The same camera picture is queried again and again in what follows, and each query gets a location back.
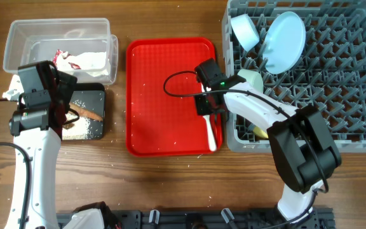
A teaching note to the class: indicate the light blue plate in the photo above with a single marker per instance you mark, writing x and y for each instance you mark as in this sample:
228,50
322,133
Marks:
285,41

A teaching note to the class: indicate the clear plastic bin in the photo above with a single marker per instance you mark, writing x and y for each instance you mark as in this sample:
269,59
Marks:
31,41

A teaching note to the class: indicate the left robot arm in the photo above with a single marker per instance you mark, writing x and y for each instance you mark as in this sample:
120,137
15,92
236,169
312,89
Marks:
36,127

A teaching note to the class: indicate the mint green bowl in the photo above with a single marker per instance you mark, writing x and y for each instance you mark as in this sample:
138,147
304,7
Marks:
253,78

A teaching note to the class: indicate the black waste bin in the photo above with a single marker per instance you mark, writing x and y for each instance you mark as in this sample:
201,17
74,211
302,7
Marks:
91,96

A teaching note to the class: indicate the red plastic tray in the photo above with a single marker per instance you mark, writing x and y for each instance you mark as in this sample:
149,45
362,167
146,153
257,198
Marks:
161,117

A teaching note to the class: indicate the brown food scrap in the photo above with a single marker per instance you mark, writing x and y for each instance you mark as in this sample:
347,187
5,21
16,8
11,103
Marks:
68,126

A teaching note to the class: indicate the grey dishwasher rack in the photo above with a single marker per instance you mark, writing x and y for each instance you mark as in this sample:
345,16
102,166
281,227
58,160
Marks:
331,72

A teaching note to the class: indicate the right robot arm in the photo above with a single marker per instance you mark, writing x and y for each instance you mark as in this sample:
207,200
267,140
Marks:
304,152

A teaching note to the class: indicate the brown carrot piece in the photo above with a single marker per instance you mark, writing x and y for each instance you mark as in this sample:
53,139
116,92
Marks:
86,113

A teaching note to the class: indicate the yellow plastic cup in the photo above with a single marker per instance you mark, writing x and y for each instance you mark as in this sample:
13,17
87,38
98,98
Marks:
260,133

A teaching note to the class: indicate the light blue bowl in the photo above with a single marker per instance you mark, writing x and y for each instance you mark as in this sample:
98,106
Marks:
245,31

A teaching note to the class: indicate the pile of rice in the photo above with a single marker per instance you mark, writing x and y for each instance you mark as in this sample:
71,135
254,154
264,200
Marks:
81,130

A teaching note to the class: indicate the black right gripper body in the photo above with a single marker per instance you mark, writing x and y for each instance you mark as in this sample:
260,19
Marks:
203,107

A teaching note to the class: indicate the white paper napkin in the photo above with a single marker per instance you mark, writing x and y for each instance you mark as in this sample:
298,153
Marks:
93,63

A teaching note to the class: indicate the red snack wrapper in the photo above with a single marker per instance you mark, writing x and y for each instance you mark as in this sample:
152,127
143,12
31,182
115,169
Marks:
64,61

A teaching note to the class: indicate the white plastic spoon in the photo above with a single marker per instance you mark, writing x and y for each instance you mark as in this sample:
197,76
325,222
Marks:
210,134

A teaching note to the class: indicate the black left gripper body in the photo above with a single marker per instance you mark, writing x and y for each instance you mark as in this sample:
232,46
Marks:
63,92

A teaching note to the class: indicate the black mounting rail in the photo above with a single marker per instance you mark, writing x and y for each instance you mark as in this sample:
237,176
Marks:
319,218

